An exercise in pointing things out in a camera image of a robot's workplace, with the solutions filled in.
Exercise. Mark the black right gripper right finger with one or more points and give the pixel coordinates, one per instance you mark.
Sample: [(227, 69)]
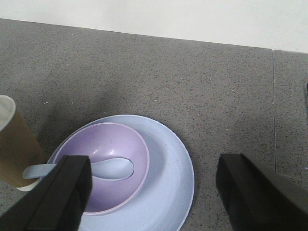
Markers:
[(258, 199)]

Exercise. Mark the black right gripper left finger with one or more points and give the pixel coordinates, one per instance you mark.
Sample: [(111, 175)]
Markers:
[(57, 203)]

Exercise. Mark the purple plastic bowl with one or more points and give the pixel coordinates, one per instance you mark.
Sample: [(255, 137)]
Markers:
[(104, 141)]

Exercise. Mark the light blue plastic plate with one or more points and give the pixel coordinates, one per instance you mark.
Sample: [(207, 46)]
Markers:
[(166, 197)]

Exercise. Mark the light blue plastic spoon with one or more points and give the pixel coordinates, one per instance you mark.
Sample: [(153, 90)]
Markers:
[(111, 169)]

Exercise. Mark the brown paper cup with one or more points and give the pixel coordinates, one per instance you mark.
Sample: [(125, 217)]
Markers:
[(19, 147)]

